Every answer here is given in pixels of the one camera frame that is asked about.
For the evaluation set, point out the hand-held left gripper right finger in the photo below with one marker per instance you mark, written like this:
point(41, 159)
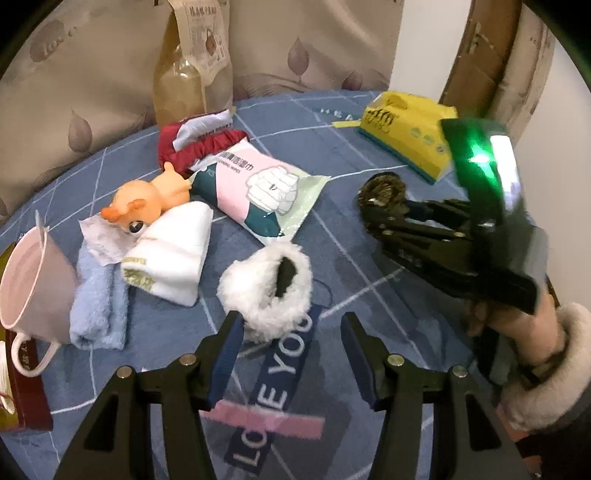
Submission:
point(364, 364)

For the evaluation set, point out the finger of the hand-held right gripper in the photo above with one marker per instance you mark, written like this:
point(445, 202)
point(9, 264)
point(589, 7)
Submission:
point(429, 258)
point(434, 213)

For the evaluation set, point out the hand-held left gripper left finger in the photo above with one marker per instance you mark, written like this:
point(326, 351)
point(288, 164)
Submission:
point(227, 355)

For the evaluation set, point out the dark patterned hair scrunchie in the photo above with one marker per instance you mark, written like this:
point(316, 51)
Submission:
point(381, 191)

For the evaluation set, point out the orange rubber duck toy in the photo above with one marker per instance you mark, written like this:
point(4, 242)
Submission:
point(138, 201)

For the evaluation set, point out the red and white cloth pouch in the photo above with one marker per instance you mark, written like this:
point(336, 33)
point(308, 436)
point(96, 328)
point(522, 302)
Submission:
point(207, 145)

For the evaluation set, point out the person's right hand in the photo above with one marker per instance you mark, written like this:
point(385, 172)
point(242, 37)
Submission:
point(521, 332)

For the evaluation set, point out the blue printed bed sheet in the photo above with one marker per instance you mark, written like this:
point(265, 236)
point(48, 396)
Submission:
point(351, 277)

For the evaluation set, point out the yellow tissue pack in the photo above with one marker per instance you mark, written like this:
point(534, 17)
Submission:
point(401, 134)

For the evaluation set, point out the white folded towel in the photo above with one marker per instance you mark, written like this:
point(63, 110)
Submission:
point(175, 249)

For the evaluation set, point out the blue folded towel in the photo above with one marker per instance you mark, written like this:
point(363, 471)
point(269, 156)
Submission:
point(97, 304)

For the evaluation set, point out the wooden door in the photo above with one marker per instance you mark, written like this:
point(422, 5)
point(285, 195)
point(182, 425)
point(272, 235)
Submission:
point(485, 46)

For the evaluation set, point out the wet wipes pack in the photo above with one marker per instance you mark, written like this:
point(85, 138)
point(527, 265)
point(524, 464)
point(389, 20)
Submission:
point(258, 184)

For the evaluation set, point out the pink cup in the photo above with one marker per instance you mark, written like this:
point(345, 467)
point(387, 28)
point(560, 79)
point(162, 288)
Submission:
point(37, 286)

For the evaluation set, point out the dark red box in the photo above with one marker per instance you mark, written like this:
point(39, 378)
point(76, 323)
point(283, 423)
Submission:
point(27, 401)

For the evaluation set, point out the brown paper snack bag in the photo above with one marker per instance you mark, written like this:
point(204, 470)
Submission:
point(184, 83)

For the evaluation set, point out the beige leaf-print headboard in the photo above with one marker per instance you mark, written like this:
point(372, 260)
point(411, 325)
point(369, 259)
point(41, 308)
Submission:
point(92, 69)

